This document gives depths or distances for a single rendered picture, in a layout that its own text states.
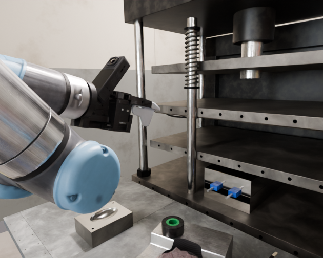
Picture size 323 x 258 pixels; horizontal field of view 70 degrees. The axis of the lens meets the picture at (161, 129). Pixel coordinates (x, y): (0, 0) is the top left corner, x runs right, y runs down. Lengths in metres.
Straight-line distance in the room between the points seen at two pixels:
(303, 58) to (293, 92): 0.83
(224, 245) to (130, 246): 0.37
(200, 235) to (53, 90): 0.69
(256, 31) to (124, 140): 2.18
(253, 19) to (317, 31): 0.55
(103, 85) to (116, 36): 2.59
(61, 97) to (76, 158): 0.17
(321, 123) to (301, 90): 0.85
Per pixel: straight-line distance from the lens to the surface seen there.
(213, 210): 1.29
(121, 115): 0.49
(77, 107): 0.41
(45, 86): 0.37
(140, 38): 1.56
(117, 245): 1.04
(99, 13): 3.00
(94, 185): 0.25
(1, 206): 2.86
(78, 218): 1.11
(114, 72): 0.48
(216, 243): 0.87
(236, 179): 1.25
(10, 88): 0.22
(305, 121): 1.08
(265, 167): 1.18
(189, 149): 1.32
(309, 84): 1.89
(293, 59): 1.12
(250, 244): 1.07
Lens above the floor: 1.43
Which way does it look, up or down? 11 degrees down
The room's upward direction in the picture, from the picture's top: 1 degrees counter-clockwise
